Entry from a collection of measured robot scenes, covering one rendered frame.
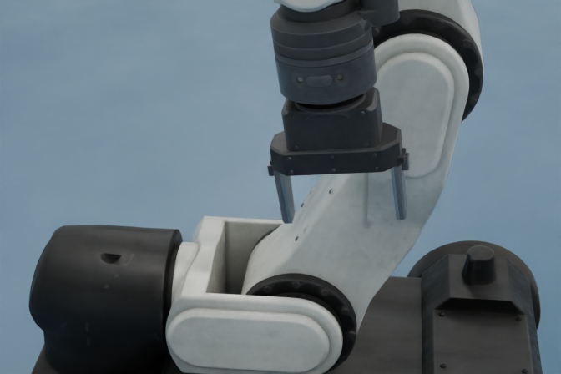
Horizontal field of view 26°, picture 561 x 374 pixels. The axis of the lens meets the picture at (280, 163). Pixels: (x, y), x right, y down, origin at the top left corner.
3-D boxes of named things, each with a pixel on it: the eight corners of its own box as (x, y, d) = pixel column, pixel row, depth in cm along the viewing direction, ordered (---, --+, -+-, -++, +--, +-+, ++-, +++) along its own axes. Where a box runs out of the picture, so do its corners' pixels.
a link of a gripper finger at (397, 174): (396, 224, 113) (390, 165, 110) (398, 206, 116) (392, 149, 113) (413, 223, 113) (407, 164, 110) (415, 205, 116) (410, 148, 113)
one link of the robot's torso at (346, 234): (214, 372, 142) (368, 18, 119) (236, 276, 160) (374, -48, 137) (337, 416, 143) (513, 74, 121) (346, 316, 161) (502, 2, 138)
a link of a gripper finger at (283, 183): (295, 209, 118) (287, 154, 115) (290, 227, 115) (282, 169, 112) (280, 210, 118) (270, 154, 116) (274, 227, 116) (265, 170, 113)
